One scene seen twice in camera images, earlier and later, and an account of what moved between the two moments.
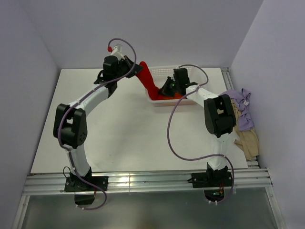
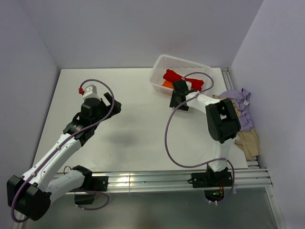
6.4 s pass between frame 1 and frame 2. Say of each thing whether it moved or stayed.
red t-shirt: moved
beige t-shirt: stayed
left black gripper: moved
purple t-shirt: stayed
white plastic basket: moved
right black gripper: moved
